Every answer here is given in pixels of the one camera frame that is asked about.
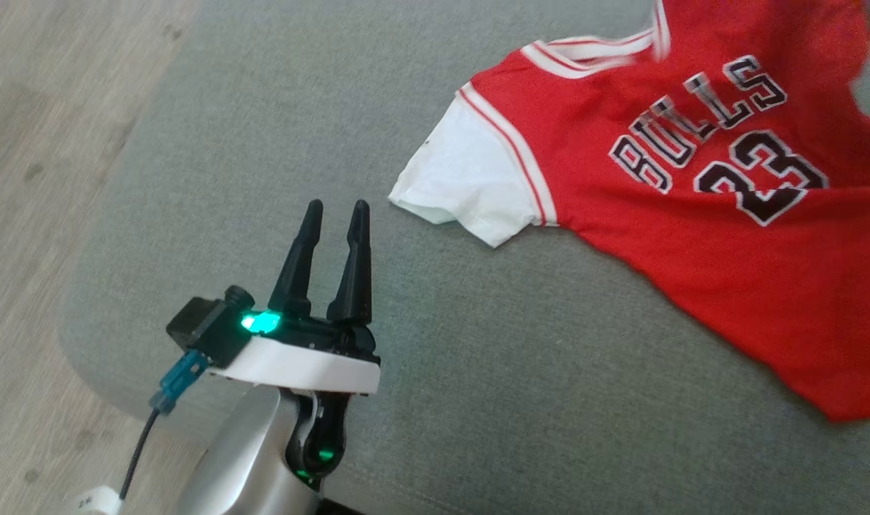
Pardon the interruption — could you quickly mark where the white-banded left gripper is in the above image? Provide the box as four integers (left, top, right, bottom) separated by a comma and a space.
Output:
207, 199, 382, 396

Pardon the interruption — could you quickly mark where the red white Bulls jersey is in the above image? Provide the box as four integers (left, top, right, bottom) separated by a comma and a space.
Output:
388, 0, 870, 423

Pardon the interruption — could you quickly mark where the large grey fabric sofa seat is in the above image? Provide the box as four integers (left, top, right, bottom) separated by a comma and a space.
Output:
59, 0, 870, 515

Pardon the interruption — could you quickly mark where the black cable with teal connector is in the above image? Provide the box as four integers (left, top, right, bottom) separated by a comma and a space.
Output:
119, 350, 209, 501

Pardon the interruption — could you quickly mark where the white cable label tag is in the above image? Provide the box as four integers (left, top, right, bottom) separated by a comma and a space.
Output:
64, 485, 124, 515

